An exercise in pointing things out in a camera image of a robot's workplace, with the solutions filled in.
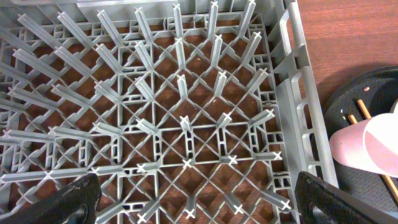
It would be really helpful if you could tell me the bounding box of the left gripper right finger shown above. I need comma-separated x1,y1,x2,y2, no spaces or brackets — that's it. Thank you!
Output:
295,171,397,224

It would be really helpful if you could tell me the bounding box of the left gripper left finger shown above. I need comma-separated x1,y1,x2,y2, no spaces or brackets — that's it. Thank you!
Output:
1,174,102,224

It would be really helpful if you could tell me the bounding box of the pink cup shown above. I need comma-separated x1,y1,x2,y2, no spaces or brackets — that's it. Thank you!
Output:
330,113,397,177

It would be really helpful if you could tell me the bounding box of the wooden chopstick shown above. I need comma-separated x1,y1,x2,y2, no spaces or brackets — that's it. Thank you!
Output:
357,99,372,119
348,114,398,202

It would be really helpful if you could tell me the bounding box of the grey plate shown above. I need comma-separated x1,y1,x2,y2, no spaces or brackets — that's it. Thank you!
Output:
390,99,398,114

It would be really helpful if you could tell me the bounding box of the grey dishwasher rack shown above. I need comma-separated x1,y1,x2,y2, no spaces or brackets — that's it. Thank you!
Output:
1,0,338,223

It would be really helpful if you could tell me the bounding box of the round black tray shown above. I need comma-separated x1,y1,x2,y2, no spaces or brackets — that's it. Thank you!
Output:
322,66,397,218

